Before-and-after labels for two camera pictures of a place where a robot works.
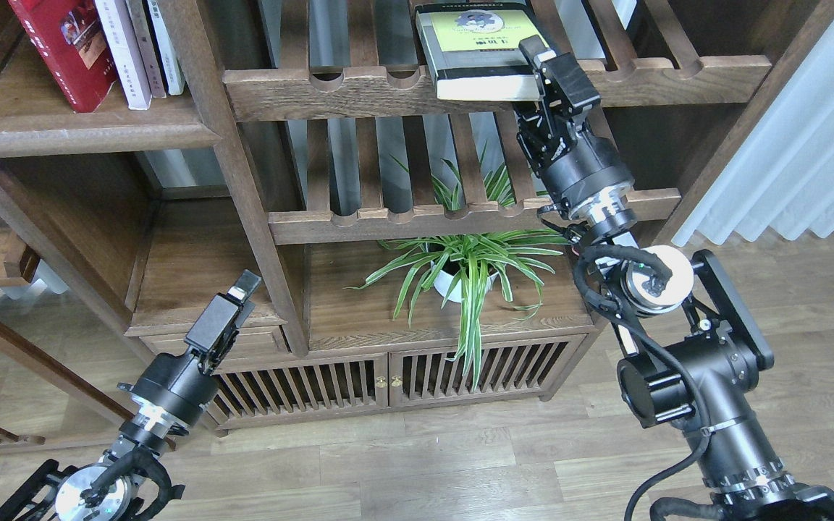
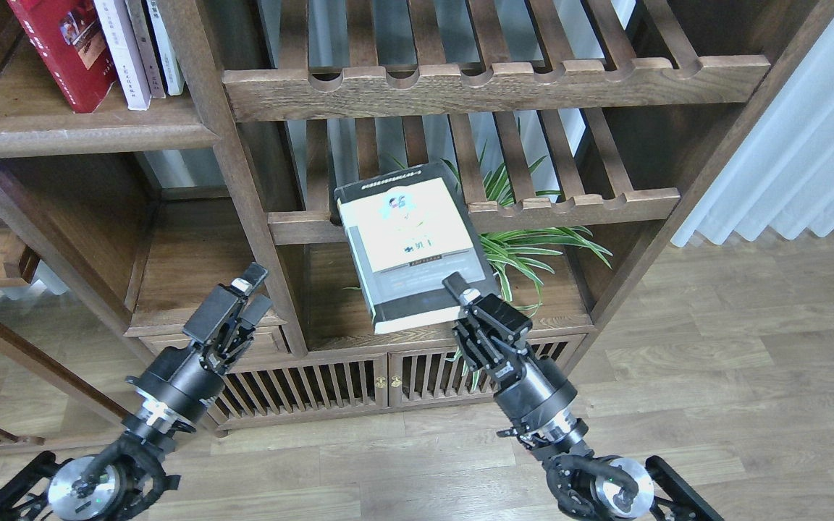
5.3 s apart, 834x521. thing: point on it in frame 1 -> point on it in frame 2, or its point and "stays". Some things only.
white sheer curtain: [812, 162] stays
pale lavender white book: [122, 46] stays
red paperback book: [70, 35] stays
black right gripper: [582, 167] -> [535, 390]
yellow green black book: [473, 49] -> [404, 232]
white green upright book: [172, 69] stays
